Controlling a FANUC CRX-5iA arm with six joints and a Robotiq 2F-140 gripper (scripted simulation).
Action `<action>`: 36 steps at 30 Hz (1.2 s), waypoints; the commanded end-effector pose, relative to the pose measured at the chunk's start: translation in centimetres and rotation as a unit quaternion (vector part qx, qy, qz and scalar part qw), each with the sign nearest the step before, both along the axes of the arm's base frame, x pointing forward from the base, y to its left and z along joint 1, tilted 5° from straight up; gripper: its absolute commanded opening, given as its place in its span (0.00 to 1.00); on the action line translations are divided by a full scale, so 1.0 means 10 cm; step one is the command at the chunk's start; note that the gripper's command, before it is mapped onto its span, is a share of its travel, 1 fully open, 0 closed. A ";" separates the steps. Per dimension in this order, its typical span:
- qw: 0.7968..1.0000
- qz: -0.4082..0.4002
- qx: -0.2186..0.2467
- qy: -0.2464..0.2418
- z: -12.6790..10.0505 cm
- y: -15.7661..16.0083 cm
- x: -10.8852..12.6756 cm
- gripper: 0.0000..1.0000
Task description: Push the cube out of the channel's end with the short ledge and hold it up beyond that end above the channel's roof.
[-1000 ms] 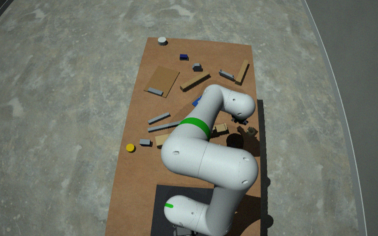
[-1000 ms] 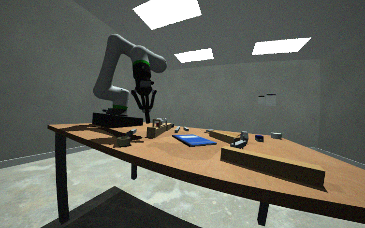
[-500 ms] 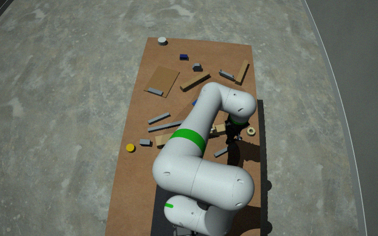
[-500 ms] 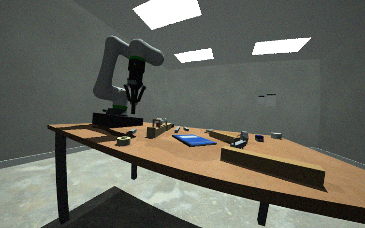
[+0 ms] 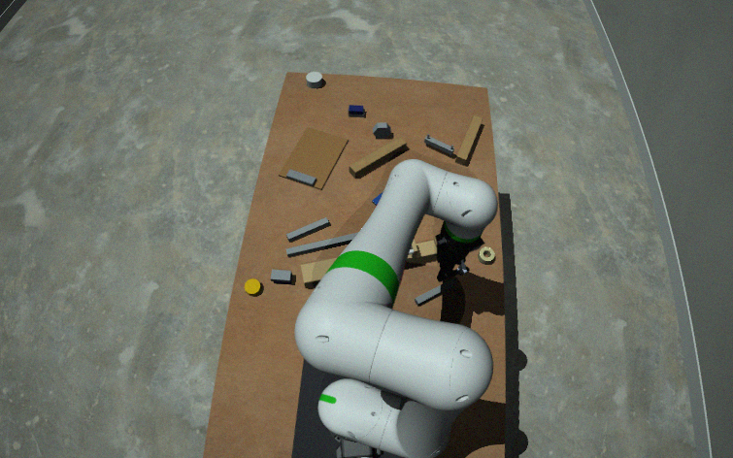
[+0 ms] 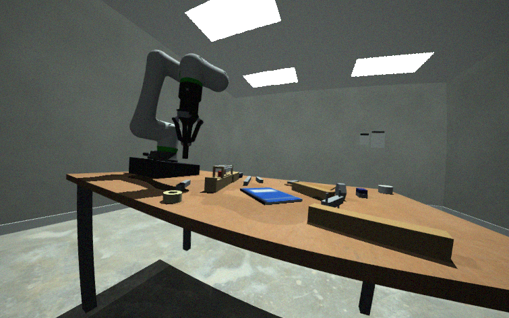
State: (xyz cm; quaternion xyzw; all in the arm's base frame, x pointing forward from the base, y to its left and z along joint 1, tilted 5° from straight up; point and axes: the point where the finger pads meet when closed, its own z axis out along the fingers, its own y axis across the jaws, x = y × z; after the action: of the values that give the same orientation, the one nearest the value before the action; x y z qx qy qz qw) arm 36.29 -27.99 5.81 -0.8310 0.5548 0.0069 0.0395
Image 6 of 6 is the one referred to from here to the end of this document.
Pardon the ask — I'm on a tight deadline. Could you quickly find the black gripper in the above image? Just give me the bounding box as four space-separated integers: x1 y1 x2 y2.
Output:
172 96 204 159

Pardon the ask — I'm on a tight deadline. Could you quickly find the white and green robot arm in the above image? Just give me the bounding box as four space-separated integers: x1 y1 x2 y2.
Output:
129 50 229 162

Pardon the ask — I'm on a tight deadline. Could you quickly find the white short cylinder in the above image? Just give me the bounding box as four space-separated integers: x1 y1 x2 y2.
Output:
378 185 393 194

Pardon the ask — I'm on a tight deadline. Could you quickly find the blue notebook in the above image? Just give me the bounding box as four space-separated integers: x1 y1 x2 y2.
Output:
240 187 303 205

